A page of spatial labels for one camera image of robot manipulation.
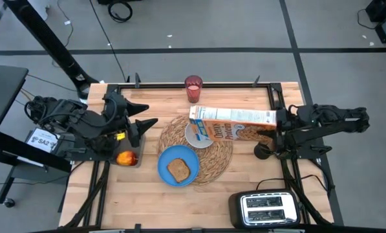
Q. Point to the black desk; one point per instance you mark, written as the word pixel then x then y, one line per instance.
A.
pixel 2 90

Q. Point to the black metal table frame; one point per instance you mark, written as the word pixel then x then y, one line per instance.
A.
pixel 196 85

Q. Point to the black mesh pen cup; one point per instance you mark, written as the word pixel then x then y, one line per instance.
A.
pixel 262 152

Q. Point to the slice of brown toast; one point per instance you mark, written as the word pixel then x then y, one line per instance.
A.
pixel 178 170

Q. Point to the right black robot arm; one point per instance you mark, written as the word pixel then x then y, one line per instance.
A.
pixel 335 119

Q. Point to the black silver two-slot toaster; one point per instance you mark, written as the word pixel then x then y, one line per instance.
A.
pixel 263 208

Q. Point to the black slanted stand pole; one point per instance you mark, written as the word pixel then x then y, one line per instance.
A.
pixel 50 42

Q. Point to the orange cereal box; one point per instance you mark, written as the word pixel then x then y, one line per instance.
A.
pixel 231 127

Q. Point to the blue round plate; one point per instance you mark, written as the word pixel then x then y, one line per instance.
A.
pixel 167 158

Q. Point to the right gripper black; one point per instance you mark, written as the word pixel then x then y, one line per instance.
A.
pixel 284 124

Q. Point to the pink faceted plastic cup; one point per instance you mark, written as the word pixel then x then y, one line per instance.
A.
pixel 193 90

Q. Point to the white printed label card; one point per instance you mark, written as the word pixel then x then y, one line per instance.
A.
pixel 42 139

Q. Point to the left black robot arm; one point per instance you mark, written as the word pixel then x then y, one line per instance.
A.
pixel 70 119

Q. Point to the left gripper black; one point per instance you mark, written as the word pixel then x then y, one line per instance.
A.
pixel 115 108

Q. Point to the brown rectangular tray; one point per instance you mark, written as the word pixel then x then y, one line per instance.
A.
pixel 141 155

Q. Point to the red yellow apple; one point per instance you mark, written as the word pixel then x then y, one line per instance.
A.
pixel 126 158

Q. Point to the round woven straw placemat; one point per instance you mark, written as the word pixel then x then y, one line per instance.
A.
pixel 218 158

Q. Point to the grey round bowl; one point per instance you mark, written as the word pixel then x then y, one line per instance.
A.
pixel 196 140

